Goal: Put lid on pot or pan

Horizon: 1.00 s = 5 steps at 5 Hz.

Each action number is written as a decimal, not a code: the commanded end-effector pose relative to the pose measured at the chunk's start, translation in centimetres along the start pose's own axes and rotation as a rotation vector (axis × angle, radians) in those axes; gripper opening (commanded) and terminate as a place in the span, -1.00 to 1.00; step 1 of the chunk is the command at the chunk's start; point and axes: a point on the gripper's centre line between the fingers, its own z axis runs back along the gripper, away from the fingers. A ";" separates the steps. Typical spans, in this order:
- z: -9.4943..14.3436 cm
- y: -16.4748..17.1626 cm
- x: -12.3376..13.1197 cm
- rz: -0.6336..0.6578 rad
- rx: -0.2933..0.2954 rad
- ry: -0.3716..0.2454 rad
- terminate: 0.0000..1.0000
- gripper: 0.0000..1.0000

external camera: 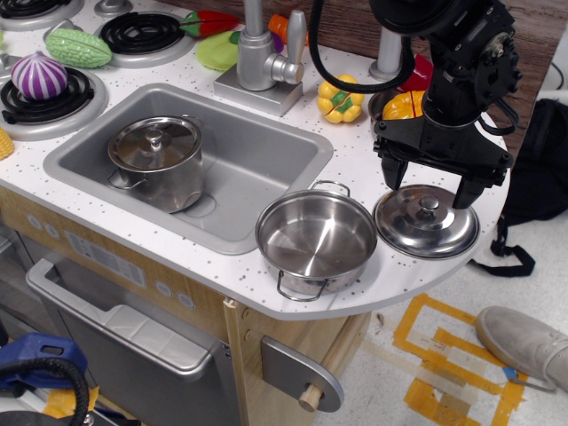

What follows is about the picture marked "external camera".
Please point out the black backpack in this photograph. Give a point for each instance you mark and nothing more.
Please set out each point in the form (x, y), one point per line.
(538, 185)

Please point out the orange toy pumpkin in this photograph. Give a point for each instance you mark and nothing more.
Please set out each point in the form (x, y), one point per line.
(407, 105)

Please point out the yellow toy corn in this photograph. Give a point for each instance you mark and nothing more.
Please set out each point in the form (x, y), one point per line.
(6, 144)

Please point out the grey shoe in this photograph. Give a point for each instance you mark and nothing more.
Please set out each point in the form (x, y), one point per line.
(525, 344)

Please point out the light green toy vegetable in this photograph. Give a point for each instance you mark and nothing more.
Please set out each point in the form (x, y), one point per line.
(219, 52)

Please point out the grey toy sink basin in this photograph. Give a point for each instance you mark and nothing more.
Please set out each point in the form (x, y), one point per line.
(249, 162)

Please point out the steel pan lid with knob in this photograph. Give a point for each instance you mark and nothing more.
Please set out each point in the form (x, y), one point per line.
(420, 221)

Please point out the red toy chili pepper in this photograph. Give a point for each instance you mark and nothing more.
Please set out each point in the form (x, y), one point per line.
(204, 23)

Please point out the purple white toy onion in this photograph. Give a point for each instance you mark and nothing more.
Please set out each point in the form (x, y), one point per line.
(38, 77)

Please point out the silver toy faucet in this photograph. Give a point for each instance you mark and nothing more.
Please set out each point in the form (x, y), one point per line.
(262, 78)

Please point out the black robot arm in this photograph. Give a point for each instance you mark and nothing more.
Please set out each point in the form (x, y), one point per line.
(474, 66)

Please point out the shallow steel pan two handles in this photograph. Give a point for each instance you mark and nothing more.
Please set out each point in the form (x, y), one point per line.
(316, 241)

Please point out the silver stove knob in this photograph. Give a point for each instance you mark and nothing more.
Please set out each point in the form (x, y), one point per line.
(112, 8)

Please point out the wooden toy kitchen cabinet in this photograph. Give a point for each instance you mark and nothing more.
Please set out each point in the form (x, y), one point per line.
(200, 308)

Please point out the grey toy oven door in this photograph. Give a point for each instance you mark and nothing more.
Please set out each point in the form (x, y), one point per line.
(152, 365)

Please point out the front left stove burner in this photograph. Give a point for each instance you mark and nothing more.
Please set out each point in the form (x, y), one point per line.
(24, 119)

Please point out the small steel bowl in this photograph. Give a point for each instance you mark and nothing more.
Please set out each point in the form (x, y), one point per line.
(376, 105)

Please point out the yellow toy bell pepper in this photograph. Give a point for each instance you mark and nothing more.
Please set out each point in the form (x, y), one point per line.
(338, 106)

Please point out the yellow floor tape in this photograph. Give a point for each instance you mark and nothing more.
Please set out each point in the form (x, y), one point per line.
(457, 381)

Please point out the silver post on counter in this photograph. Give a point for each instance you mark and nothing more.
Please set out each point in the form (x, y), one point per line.
(388, 62)

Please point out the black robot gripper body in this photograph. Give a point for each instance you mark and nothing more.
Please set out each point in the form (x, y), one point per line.
(462, 151)

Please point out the stove burner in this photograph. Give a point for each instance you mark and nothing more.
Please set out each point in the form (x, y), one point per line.
(24, 119)
(145, 39)
(28, 15)

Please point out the orange toy carrot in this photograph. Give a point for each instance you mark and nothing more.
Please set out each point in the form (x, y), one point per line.
(278, 25)

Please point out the rear left stove burner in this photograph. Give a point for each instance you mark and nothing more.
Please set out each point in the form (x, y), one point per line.
(28, 15)

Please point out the tall steel pot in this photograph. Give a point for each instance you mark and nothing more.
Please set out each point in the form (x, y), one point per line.
(169, 190)

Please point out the blue clamp tool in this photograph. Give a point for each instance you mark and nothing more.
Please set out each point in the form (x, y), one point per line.
(42, 361)

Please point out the rear right stove burner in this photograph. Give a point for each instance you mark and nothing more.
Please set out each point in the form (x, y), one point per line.
(145, 39)

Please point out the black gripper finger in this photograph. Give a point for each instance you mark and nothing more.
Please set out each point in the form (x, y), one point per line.
(469, 189)
(394, 171)

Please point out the glass lid on tall pot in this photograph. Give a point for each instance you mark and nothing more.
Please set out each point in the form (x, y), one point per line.
(155, 143)

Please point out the grey bracket with wooden peg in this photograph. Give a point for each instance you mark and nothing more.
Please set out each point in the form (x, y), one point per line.
(313, 386)

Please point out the green toy bitter gourd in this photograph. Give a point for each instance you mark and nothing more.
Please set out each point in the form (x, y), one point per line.
(77, 49)

